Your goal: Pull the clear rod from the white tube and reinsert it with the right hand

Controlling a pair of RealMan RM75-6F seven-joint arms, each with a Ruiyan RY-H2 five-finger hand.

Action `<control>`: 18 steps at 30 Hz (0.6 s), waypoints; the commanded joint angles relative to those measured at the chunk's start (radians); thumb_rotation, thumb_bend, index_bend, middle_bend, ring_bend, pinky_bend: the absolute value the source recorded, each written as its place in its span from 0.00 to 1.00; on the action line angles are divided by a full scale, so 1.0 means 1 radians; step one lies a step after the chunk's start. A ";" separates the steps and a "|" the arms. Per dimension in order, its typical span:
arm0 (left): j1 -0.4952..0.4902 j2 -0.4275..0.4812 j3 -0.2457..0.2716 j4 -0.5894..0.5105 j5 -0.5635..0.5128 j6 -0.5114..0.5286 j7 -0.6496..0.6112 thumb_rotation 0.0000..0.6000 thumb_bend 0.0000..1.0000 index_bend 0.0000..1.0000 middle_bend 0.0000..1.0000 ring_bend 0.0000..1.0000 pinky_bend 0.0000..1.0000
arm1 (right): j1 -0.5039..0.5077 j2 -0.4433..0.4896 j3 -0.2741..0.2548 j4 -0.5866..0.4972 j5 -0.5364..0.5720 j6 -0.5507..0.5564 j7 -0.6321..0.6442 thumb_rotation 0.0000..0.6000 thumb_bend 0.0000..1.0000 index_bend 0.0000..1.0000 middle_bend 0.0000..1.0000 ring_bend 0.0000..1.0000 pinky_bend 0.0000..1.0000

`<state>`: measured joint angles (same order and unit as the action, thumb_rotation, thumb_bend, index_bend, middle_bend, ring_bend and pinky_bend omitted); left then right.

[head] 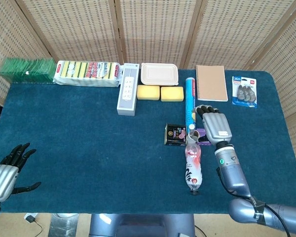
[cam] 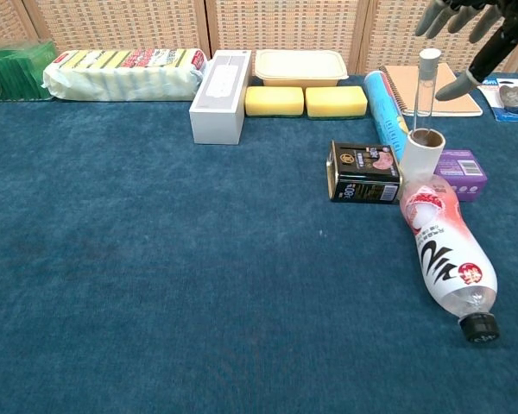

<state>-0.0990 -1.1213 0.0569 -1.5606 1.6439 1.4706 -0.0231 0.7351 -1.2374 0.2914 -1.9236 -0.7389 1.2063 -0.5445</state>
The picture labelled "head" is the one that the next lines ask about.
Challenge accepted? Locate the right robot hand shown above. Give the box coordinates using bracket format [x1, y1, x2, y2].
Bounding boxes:
[191, 104, 233, 146]

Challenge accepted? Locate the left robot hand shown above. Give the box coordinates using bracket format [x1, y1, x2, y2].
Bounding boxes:
[0, 142, 42, 202]

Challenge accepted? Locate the clear test tube white cap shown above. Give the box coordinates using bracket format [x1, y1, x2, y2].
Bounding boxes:
[188, 123, 199, 139]

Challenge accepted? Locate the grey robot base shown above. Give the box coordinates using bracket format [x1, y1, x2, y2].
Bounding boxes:
[88, 213, 197, 237]

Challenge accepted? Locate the white cardboard tube holder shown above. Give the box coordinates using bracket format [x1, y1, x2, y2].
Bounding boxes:
[186, 130, 200, 146]

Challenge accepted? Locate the small purple box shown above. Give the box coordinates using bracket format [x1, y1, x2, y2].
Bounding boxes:
[196, 127, 212, 146]

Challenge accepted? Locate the blue cling film roll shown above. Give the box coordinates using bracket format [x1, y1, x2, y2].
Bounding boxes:
[185, 77, 198, 131]

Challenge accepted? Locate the black tin can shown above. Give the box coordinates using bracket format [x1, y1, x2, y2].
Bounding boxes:
[165, 123, 188, 146]

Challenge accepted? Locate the correction tape blister pack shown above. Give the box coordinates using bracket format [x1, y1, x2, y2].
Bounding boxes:
[231, 76, 259, 109]

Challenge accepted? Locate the brown spiral notebook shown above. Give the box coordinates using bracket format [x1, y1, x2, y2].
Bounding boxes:
[195, 64, 229, 102]

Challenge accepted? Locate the plastic drink bottle pink label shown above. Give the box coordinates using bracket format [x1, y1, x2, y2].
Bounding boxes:
[184, 144, 204, 196]

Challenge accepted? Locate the yellow sponge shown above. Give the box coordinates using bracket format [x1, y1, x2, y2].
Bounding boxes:
[160, 86, 185, 103]
[137, 85, 161, 100]

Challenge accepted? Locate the silver metal table leg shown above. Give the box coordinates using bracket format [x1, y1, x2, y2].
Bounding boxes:
[50, 213, 79, 237]

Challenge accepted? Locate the beige lidded food container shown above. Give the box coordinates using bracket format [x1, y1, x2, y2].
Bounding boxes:
[140, 62, 180, 86]

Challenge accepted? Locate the blue table mat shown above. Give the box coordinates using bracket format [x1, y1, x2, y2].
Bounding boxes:
[0, 69, 296, 215]

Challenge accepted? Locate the white power strip box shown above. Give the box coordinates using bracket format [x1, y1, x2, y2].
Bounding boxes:
[116, 63, 141, 117]

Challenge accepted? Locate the green scouring pad pack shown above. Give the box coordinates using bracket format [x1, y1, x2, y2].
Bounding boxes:
[0, 58, 57, 83]

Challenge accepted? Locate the woven folding screen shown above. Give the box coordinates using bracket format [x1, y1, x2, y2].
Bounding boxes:
[0, 0, 296, 191]

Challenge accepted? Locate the packaged yellow sponge multipack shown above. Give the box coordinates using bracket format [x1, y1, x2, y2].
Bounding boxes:
[53, 60, 122, 88]

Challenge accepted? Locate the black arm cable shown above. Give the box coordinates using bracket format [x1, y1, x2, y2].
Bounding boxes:
[216, 167, 292, 237]

